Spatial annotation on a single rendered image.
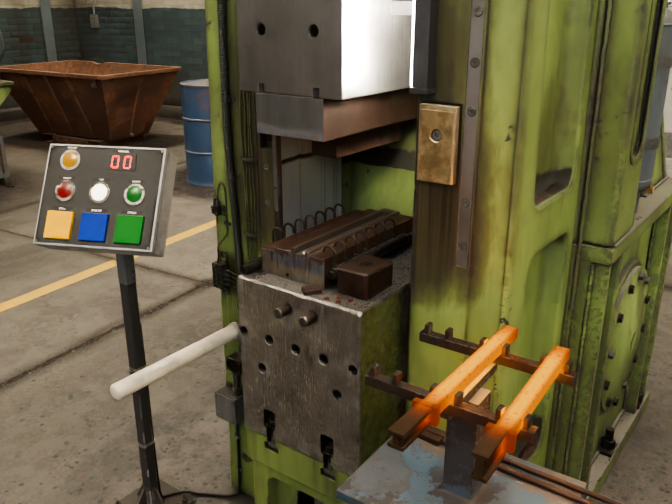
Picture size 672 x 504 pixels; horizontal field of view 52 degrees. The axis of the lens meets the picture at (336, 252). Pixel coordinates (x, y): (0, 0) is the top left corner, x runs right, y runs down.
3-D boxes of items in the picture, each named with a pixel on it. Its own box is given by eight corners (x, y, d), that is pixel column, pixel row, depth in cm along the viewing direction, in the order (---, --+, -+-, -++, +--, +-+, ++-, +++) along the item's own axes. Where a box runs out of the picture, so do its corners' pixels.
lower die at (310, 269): (324, 289, 165) (324, 256, 162) (262, 271, 176) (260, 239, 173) (413, 242, 197) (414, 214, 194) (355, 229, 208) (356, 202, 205)
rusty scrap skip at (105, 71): (109, 159, 725) (100, 76, 695) (-2, 141, 816) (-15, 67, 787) (188, 140, 822) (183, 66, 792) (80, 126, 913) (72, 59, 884)
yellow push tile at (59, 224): (68, 239, 180) (73, 211, 182) (42, 237, 182) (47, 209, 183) (72, 240, 182) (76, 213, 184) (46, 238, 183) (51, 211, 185)
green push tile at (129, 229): (139, 244, 177) (143, 216, 178) (112, 242, 178) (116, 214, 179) (142, 245, 179) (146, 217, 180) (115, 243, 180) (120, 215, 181)
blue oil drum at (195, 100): (222, 190, 604) (216, 87, 574) (172, 182, 632) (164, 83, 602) (262, 176, 651) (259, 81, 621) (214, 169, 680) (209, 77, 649)
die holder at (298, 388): (358, 480, 168) (360, 313, 153) (243, 426, 189) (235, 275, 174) (462, 383, 210) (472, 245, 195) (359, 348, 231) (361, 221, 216)
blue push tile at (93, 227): (103, 241, 179) (108, 213, 180) (77, 240, 180) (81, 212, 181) (107, 243, 180) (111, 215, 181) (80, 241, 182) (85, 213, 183)
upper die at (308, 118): (323, 142, 153) (323, 98, 150) (256, 132, 164) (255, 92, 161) (418, 117, 185) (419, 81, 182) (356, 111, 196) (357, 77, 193)
